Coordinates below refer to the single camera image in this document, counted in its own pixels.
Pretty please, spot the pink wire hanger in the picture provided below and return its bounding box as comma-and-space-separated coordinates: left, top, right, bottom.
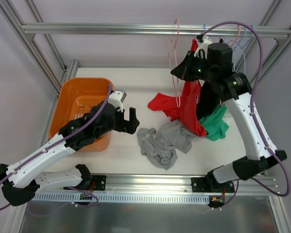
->
165, 19, 182, 107

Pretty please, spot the grey tank top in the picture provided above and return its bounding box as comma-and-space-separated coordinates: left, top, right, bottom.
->
137, 120, 197, 170

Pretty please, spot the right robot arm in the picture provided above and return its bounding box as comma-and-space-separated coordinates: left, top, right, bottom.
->
171, 42, 287, 193

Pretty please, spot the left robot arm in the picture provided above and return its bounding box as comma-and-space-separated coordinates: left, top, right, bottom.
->
0, 102, 140, 206

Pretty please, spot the black tank top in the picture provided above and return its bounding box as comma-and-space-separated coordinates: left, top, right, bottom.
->
195, 37, 226, 119

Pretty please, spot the red tank top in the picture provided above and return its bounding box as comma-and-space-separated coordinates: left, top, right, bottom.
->
147, 38, 208, 138

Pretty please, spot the pink hanger holding black top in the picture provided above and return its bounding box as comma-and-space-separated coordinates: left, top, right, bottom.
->
228, 25, 241, 49

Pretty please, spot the green tank top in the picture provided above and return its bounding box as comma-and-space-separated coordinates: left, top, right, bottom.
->
199, 105, 229, 141

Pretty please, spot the orange plastic basket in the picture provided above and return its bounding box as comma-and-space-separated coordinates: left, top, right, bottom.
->
48, 78, 114, 138

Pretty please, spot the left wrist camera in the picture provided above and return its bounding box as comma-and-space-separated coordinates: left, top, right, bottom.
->
108, 89, 127, 112

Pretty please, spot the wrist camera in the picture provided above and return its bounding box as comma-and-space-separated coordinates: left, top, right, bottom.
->
108, 89, 127, 112
194, 35, 212, 59

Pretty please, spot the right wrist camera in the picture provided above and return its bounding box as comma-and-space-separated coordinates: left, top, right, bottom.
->
194, 35, 212, 59

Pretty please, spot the front aluminium rail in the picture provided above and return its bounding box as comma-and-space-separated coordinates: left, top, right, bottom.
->
19, 172, 281, 195

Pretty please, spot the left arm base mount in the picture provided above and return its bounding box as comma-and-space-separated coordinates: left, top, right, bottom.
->
89, 175, 107, 191

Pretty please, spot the white slotted cable duct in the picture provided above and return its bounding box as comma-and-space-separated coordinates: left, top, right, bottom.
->
34, 192, 210, 204

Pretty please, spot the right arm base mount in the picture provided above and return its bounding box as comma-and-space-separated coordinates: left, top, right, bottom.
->
191, 177, 235, 193

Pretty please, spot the aluminium hanging rail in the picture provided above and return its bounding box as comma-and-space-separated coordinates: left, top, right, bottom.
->
21, 22, 291, 38

